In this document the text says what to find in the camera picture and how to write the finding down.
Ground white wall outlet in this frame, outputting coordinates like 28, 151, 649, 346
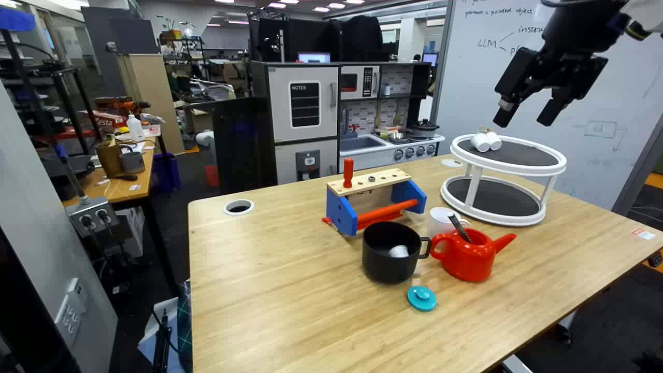
53, 277, 88, 349

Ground wooden side desk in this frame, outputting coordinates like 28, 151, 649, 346
60, 141, 160, 209

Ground white table cable grommet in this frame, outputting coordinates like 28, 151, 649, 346
221, 197, 256, 217

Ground white two-tier turntable stand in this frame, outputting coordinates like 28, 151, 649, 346
440, 131, 570, 229

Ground white spray bottle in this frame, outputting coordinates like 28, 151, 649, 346
124, 113, 147, 143

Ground black backpack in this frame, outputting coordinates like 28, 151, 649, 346
340, 15, 385, 65

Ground white plastic cup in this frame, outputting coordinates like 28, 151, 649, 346
425, 206, 458, 240

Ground red white sticker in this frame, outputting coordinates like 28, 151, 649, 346
629, 227, 659, 245

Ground black mug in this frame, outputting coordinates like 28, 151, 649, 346
361, 221, 432, 286

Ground laptop screen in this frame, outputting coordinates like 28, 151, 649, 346
296, 51, 334, 66

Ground whiteboard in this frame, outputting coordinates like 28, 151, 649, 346
432, 0, 663, 214

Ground grey partition panel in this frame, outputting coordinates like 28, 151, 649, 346
0, 82, 119, 373

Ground brown cardboard box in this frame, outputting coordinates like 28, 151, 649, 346
95, 138, 147, 181

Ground white toy kitchen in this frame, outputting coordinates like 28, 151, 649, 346
249, 60, 448, 187

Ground grey power strip box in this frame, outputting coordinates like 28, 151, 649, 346
66, 197, 119, 240

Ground blue wooden toy workbench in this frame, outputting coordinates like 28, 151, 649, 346
320, 167, 431, 240

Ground black box cabinet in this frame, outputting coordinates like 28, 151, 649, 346
212, 96, 278, 191

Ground teal round lid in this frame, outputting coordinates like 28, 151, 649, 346
403, 285, 440, 316

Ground red kettle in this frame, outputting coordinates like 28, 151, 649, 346
429, 227, 518, 286

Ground grey marker pen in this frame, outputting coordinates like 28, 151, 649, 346
446, 211, 473, 245

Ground red toy peg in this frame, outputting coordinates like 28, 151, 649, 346
341, 155, 356, 191

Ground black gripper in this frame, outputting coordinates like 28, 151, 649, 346
490, 0, 631, 131

